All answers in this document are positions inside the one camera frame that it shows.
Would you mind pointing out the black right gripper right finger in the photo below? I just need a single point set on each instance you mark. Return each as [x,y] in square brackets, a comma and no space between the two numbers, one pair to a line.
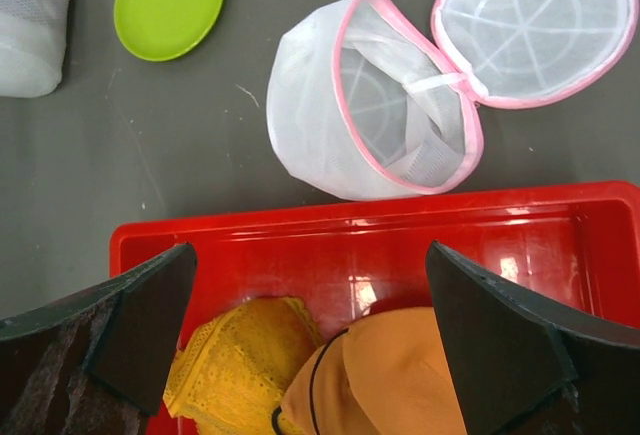
[523,363]

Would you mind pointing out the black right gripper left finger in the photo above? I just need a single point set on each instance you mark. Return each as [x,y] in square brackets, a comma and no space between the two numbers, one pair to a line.
[97,361]

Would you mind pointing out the yellow lace bra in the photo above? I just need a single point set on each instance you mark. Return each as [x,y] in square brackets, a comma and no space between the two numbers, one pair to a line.
[235,369]

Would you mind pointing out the pink-trimmed mesh laundry bag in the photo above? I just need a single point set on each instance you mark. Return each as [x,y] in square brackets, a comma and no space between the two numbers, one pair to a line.
[363,106]

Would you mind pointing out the red plastic tray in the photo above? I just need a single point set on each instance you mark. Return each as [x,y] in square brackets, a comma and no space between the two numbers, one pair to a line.
[577,244]

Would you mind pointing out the green plastic plate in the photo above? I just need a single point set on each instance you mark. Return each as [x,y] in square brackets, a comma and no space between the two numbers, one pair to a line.
[163,30]

